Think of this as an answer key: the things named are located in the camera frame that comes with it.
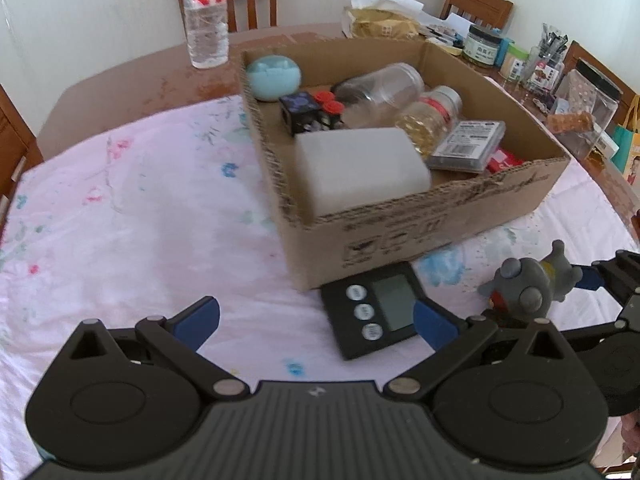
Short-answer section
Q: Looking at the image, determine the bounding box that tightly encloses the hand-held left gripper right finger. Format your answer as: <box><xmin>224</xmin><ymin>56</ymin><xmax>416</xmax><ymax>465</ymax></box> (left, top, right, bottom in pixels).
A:
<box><xmin>384</xmin><ymin>299</ymin><xmax>581</xmax><ymax>401</ymax></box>

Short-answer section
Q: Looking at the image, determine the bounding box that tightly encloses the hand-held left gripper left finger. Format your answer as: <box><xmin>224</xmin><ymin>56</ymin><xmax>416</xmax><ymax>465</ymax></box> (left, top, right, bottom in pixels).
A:
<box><xmin>57</xmin><ymin>296</ymin><xmax>250</xmax><ymax>401</ymax></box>

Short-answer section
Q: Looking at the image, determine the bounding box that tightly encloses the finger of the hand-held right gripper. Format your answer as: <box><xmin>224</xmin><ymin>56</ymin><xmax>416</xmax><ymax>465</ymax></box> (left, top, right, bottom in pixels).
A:
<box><xmin>557</xmin><ymin>305</ymin><xmax>640</xmax><ymax>353</ymax></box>
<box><xmin>567</xmin><ymin>249</ymin><xmax>640</xmax><ymax>311</ymax></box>

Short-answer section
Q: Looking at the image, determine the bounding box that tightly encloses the black digital timer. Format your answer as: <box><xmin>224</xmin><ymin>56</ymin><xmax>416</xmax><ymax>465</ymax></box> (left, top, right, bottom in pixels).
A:
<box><xmin>320</xmin><ymin>261</ymin><xmax>453</xmax><ymax>361</ymax></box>

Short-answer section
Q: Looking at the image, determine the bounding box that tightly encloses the grey toy figure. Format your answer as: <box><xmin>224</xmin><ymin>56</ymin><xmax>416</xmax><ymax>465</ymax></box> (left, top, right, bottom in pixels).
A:
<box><xmin>477</xmin><ymin>240</ymin><xmax>583</xmax><ymax>327</ymax></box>

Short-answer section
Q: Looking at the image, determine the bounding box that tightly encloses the cardboard box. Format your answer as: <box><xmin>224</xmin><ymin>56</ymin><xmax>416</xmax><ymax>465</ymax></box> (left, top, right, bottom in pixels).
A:
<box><xmin>239</xmin><ymin>39</ymin><xmax>572</xmax><ymax>292</ymax></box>

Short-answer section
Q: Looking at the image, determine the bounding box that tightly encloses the red packet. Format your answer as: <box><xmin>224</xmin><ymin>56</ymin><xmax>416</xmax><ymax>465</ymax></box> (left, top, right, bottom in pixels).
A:
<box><xmin>485</xmin><ymin>149</ymin><xmax>526</xmax><ymax>175</ymax></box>

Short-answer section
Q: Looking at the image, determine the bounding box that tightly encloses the white foam block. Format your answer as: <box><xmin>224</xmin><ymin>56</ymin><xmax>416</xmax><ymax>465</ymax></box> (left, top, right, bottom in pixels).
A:
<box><xmin>294</xmin><ymin>127</ymin><xmax>433</xmax><ymax>216</ymax></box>

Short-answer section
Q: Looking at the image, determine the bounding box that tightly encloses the grey labelled plastic case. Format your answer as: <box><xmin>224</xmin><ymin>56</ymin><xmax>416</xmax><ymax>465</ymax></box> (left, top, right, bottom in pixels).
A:
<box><xmin>425</xmin><ymin>120</ymin><xmax>507</xmax><ymax>175</ymax></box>

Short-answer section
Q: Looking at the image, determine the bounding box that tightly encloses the bottle of golden capsules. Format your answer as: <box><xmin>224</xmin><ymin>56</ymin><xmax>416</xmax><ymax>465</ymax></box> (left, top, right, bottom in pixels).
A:
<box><xmin>395</xmin><ymin>86</ymin><xmax>463</xmax><ymax>158</ymax></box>

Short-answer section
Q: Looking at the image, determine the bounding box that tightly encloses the clear plastic jar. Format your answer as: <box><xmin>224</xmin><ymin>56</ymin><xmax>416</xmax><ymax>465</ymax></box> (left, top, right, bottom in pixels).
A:
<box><xmin>332</xmin><ymin>62</ymin><xmax>426</xmax><ymax>128</ymax></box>

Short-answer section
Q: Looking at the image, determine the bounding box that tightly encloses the light blue round case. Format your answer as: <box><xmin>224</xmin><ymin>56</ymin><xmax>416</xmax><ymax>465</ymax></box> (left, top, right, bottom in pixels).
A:
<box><xmin>245</xmin><ymin>55</ymin><xmax>303</xmax><ymax>102</ymax></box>

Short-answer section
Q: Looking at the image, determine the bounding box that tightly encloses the pink floral cloth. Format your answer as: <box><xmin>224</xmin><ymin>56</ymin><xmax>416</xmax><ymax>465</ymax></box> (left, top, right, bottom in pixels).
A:
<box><xmin>0</xmin><ymin>95</ymin><xmax>640</xmax><ymax>471</ymax></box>

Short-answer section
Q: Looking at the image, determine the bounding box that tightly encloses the teal paper bag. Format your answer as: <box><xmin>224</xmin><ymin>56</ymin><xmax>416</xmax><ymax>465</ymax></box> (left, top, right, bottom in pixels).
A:
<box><xmin>612</xmin><ymin>95</ymin><xmax>640</xmax><ymax>181</ymax></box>

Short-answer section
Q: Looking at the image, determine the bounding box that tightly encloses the brown snack pack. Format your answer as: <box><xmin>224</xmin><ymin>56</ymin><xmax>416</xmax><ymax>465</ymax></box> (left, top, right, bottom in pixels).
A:
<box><xmin>546</xmin><ymin>110</ymin><xmax>596</xmax><ymax>135</ymax></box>

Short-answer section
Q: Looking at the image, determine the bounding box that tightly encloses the clear container with black lid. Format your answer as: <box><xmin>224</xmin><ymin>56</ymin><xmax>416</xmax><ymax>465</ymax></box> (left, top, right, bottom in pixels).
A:
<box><xmin>554</xmin><ymin>57</ymin><xmax>623</xmax><ymax>161</ymax></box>

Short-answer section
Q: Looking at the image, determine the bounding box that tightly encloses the green lid bottle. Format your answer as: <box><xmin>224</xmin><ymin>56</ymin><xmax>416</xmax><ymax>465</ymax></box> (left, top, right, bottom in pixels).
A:
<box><xmin>501</xmin><ymin>44</ymin><xmax>530</xmax><ymax>81</ymax></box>

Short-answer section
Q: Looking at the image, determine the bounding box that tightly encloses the black blue red toy cube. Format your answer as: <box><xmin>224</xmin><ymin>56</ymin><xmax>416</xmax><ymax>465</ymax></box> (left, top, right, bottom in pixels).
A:
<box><xmin>279</xmin><ymin>91</ymin><xmax>346</xmax><ymax>136</ymax></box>

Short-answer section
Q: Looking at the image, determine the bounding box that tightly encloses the pen holder with pens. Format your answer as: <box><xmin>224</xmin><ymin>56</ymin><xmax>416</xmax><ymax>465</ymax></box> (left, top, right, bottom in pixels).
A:
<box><xmin>522</xmin><ymin>22</ymin><xmax>570</xmax><ymax>86</ymax></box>

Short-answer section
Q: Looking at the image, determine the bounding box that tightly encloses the glass jar with dark lid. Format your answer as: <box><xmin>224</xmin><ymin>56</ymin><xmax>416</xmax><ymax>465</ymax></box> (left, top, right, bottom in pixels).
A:
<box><xmin>462</xmin><ymin>24</ymin><xmax>505</xmax><ymax>67</ymax></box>

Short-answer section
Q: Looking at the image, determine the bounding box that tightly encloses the clear plastic water bottle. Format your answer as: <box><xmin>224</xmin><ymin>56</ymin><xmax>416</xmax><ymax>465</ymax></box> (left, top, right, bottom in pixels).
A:
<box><xmin>182</xmin><ymin>0</ymin><xmax>231</xmax><ymax>70</ymax></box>

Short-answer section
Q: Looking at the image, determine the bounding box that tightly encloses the gold tissue pack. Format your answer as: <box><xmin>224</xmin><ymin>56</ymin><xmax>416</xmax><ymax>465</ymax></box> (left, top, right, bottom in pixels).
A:
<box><xmin>341</xmin><ymin>0</ymin><xmax>426</xmax><ymax>41</ymax></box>

